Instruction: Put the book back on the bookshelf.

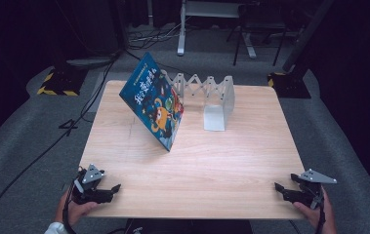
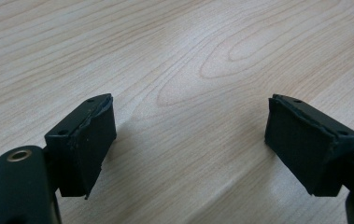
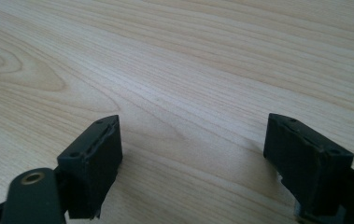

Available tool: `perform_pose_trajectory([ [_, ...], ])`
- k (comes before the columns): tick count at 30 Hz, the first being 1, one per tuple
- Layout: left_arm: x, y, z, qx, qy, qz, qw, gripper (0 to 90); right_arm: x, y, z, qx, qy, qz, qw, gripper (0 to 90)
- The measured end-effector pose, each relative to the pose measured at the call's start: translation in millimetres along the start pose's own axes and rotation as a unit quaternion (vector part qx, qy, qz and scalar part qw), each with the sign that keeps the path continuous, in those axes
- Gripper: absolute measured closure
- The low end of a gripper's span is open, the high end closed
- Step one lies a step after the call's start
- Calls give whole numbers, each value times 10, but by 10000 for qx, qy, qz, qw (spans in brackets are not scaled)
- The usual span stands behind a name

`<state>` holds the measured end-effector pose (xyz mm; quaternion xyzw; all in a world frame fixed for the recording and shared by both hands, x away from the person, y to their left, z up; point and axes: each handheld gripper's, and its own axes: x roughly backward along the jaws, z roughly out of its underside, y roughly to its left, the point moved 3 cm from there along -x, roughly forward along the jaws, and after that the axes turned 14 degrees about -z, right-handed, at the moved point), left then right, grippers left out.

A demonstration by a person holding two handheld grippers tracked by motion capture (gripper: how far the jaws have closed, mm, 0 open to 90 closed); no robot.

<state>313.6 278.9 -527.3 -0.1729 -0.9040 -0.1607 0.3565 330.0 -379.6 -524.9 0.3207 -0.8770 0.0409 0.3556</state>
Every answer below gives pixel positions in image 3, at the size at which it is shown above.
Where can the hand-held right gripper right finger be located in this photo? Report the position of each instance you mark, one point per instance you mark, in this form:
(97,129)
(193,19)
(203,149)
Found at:
(308,168)

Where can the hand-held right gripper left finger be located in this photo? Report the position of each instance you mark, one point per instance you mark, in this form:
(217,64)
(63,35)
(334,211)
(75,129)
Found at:
(92,174)

